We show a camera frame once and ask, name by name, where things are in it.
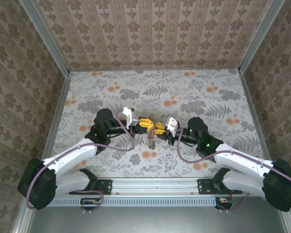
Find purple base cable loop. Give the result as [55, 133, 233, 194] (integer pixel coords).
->
[80, 189, 105, 212]

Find right base electronics board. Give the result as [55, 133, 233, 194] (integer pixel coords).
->
[214, 197, 233, 210]

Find aluminium table back rail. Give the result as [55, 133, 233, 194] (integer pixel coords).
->
[67, 66, 241, 73]

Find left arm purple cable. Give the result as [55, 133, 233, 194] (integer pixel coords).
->
[25, 109, 136, 209]

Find left base electronics board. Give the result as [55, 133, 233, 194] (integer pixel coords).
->
[81, 198, 100, 211]

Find right black mount plate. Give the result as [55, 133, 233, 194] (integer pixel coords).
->
[197, 179, 243, 195]

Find black mount plate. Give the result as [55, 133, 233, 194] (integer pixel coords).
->
[94, 179, 113, 195]
[197, 179, 243, 195]

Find grey metal sheet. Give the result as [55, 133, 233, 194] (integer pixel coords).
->
[26, 196, 291, 233]

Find aluminium corner post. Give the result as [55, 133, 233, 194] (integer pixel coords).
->
[18, 0, 71, 76]
[238, 0, 286, 73]

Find left black mount plate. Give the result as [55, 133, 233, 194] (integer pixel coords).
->
[94, 179, 113, 195]

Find base electronics board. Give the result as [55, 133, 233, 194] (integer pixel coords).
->
[81, 198, 100, 211]
[214, 197, 233, 210]

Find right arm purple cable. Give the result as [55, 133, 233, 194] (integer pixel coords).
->
[175, 128, 291, 210]

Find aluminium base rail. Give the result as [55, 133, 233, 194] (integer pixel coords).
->
[60, 176, 291, 197]

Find white slotted cable duct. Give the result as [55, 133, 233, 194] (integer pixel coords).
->
[49, 196, 218, 207]

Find aluminium table side rail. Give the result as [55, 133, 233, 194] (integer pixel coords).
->
[239, 69, 278, 177]
[40, 72, 72, 175]

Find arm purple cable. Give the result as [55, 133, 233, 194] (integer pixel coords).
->
[25, 109, 136, 209]
[175, 128, 291, 210]

